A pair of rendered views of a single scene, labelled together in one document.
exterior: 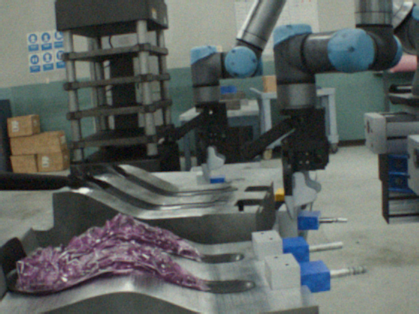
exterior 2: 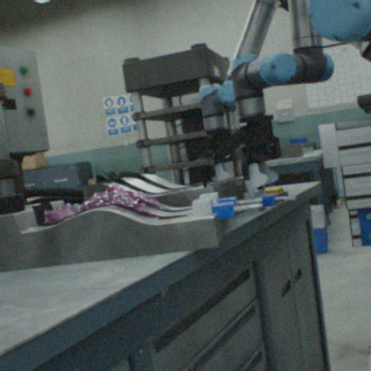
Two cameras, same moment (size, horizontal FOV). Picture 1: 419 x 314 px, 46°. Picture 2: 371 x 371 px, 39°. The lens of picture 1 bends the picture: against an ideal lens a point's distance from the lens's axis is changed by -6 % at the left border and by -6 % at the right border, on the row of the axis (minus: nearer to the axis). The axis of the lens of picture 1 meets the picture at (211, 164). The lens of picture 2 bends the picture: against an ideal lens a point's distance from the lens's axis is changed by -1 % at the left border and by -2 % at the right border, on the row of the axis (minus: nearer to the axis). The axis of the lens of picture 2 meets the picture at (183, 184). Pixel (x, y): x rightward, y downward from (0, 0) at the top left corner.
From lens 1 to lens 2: 0.51 m
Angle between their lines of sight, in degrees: 14
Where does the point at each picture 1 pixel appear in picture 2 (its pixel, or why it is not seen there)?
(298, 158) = (253, 153)
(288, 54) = (238, 78)
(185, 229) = (170, 203)
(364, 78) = not seen: outside the picture
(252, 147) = (223, 148)
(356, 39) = (277, 59)
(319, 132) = (266, 132)
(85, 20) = (151, 81)
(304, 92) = (252, 103)
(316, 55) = (253, 75)
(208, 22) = not seen: hidden behind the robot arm
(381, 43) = (309, 60)
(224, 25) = not seen: hidden behind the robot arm
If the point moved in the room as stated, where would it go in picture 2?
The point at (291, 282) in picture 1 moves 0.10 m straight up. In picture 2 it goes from (205, 210) to (198, 158)
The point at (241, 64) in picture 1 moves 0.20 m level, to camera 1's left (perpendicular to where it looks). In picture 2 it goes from (228, 94) to (166, 105)
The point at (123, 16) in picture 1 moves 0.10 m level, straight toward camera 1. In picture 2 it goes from (186, 75) to (185, 74)
